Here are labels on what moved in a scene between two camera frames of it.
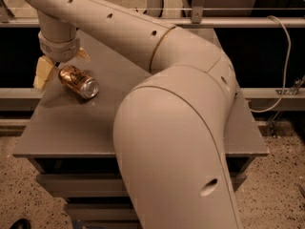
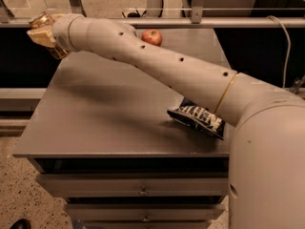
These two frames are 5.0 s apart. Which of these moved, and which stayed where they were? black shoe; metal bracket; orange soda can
Moved: orange soda can
Stayed: metal bracket; black shoe
